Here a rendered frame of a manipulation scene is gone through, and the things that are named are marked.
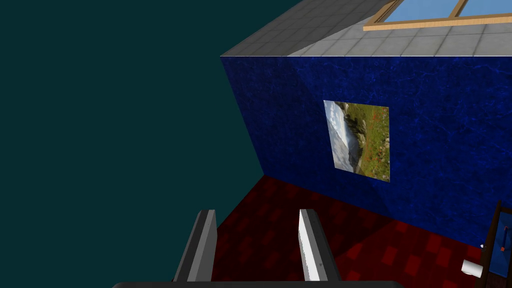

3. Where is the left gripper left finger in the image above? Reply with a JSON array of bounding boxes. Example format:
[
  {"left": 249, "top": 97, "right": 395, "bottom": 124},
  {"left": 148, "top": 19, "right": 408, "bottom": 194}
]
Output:
[{"left": 173, "top": 209, "right": 218, "bottom": 283}]

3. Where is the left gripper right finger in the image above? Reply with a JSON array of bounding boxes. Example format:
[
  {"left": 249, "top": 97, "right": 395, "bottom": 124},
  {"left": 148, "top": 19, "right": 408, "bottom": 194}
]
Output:
[{"left": 298, "top": 208, "right": 342, "bottom": 283}]

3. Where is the white cylinder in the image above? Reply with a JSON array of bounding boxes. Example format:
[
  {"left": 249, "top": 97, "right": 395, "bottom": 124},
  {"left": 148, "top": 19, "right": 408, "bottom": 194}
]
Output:
[{"left": 461, "top": 259, "right": 484, "bottom": 279}]

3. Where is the dark wooden furniture piece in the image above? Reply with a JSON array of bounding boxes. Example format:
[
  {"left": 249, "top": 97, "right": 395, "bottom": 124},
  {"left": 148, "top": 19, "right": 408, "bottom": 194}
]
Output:
[{"left": 481, "top": 199, "right": 512, "bottom": 288}]

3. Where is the wooden framed window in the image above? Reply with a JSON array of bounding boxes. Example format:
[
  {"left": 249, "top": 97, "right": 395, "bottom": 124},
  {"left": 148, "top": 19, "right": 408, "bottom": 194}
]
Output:
[{"left": 362, "top": 0, "right": 512, "bottom": 32}]

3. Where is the landscape picture on wall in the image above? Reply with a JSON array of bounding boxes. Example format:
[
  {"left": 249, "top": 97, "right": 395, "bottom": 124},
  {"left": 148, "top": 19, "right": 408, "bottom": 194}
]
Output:
[{"left": 323, "top": 99, "right": 391, "bottom": 183}]

